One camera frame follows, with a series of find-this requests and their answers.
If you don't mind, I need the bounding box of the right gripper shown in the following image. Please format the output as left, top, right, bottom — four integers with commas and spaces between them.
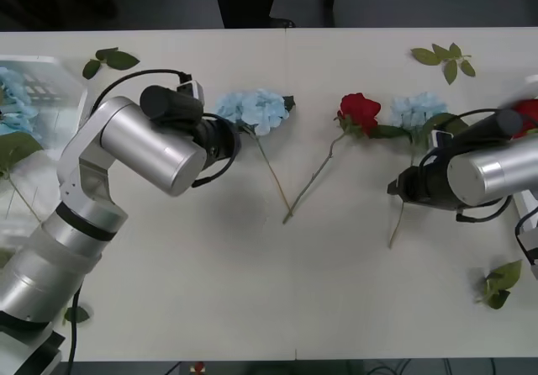
386, 151, 454, 210

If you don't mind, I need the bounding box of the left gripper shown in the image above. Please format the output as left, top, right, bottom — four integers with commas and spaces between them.
195, 115, 243, 171

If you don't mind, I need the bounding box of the pale blue flower with stem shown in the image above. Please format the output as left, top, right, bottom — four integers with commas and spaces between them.
214, 87, 298, 216

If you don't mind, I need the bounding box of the pale blue flower with leaves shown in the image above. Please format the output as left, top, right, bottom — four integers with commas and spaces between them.
372, 91, 470, 250

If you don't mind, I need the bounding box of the red rose with thin stem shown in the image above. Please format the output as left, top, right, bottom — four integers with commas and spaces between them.
282, 92, 382, 225

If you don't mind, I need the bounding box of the dark green leaf twig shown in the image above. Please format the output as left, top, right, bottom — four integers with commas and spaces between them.
82, 46, 141, 80

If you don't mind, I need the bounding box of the shallow white box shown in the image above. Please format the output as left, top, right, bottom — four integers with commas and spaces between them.
0, 54, 89, 241
512, 189, 538, 279

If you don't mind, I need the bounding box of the light green leaf twig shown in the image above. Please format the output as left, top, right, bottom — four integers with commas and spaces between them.
410, 43, 476, 86

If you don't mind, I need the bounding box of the small green leaf twig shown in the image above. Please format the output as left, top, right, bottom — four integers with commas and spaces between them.
474, 259, 522, 309

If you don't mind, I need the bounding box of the pale blue flower large leaf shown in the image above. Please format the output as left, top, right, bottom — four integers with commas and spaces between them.
0, 112, 43, 224

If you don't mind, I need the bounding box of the pale blue flower head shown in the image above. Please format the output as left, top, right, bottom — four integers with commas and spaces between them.
0, 66, 34, 114

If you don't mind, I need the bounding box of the green twig with four leaves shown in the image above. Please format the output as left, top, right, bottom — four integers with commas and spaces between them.
62, 305, 90, 325

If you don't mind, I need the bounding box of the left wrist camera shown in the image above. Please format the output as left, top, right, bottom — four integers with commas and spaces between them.
176, 79, 206, 101

